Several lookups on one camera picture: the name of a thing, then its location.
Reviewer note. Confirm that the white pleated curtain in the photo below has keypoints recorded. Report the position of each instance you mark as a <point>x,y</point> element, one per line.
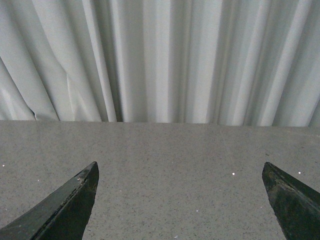
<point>225,62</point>

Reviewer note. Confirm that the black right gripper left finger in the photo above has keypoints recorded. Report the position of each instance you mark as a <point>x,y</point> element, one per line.
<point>63,215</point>

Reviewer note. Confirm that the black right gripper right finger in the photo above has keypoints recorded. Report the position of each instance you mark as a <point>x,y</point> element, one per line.
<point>295,205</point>

